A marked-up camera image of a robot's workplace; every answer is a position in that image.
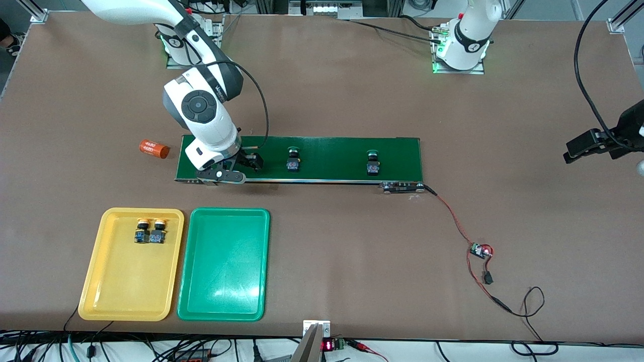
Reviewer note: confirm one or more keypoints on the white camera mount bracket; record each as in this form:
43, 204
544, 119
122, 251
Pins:
324, 327

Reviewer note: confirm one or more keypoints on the red clip leads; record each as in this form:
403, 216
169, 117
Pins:
362, 347

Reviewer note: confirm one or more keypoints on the green plastic tray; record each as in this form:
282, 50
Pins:
224, 261

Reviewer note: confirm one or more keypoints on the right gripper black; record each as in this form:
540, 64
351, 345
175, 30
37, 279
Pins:
247, 159

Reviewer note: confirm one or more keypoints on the green conveyor belt unit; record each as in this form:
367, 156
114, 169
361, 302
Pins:
327, 171

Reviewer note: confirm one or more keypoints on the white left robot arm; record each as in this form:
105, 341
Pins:
470, 40

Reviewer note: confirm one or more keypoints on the small black plug connector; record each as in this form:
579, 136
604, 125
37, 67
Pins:
487, 277

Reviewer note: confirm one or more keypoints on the yellow plastic tray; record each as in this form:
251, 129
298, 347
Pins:
115, 281

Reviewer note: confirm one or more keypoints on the grey metal mount bar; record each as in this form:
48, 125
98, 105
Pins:
307, 349

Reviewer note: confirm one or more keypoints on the dark shoe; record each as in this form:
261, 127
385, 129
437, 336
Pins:
11, 42

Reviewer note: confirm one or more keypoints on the small green controller board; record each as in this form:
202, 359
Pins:
480, 250

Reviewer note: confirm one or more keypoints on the small red digit display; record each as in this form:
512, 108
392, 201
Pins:
329, 345

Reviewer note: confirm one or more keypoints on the aluminium frame post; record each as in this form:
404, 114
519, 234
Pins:
35, 12
621, 20

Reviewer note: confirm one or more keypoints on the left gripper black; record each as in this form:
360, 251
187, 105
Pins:
630, 124

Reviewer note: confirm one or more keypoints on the yellow push button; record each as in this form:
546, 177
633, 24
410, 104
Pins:
142, 232
158, 232

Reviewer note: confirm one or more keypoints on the orange 4680 cylinder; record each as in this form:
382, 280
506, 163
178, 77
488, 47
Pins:
153, 149

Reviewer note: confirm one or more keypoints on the silver lit device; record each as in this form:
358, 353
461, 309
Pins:
324, 8

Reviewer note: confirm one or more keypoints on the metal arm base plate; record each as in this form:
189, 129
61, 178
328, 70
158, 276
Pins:
219, 50
478, 70

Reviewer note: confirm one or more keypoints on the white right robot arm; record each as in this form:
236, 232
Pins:
201, 108

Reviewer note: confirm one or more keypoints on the orange power strip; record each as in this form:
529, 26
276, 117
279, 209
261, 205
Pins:
191, 358

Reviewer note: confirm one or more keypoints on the green push button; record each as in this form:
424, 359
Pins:
373, 165
293, 162

